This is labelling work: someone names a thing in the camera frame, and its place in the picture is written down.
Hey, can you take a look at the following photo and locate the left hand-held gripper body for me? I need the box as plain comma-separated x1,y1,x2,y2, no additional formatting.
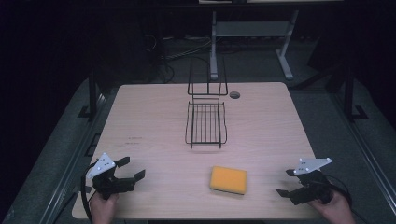
86,152,136,201

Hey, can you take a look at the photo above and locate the grey metal stand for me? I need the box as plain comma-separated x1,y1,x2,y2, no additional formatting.
209,8,300,81

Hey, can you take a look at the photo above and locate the person's left hand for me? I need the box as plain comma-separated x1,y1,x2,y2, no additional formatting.
89,191,120,224

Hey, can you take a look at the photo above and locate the person's right hand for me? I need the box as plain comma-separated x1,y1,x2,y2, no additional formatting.
307,189,357,224

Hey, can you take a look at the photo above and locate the grey metal frame rail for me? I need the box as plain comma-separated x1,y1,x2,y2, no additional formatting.
330,92,396,216
38,92,108,224

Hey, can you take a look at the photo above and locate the black wire rack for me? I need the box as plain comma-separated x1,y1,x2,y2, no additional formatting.
184,55,229,150

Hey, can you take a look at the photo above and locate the yellow sponge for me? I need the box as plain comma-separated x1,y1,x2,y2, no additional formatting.
209,165,248,196

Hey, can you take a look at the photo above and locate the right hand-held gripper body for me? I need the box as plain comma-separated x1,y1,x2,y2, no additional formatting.
289,157,333,206

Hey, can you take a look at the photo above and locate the bundle of floor cables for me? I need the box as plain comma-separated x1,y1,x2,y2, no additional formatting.
143,33,213,84

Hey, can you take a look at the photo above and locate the black metal post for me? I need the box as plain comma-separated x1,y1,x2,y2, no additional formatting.
78,68,101,121
342,63,369,123

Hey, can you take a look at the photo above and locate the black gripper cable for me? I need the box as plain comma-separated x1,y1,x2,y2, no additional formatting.
80,161,98,224
323,174,372,224

